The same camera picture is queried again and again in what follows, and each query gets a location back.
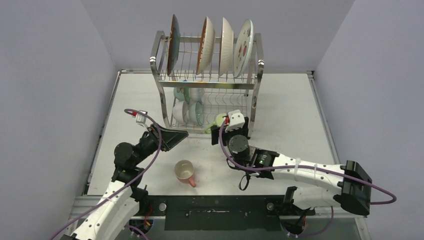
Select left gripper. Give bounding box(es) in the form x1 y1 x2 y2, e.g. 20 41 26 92
133 122 189 166

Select green handled cream mug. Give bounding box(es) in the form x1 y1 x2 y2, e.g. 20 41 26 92
204 113 228 134

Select pink handled cream mug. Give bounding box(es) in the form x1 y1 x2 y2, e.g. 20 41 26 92
174 159 196 188

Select stainless steel dish rack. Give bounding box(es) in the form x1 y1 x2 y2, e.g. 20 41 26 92
149 30 265 135

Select strawberry pattern top plate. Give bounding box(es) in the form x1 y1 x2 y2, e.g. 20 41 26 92
233 19 254 78

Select brown rim flower plate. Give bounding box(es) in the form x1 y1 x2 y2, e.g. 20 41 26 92
218 17 234 77

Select dark bottom plate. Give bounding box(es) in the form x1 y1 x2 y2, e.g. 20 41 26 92
167 14 181 76

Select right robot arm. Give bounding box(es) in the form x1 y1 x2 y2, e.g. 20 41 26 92
208 114 373 216

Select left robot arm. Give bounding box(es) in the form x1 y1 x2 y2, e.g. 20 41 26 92
61 123 189 240

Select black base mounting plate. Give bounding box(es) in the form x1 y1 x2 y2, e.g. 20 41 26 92
129 195 316 232

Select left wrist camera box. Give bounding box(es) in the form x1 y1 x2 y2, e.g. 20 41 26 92
131 110 147 126

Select aluminium right side rail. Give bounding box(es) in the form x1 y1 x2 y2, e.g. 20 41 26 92
306 70 341 164

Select aluminium rail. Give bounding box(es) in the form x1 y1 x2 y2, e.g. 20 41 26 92
306 70 341 164
68 195 368 232

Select aluminium front rail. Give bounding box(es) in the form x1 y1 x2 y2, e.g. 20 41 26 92
68 195 368 232

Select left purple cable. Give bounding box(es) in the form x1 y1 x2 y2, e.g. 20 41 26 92
49 108 163 240

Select purple cable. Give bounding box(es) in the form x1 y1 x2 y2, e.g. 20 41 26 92
49 108 163 240
218 124 398 238

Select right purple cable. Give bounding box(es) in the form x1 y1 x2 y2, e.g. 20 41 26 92
218 124 398 238

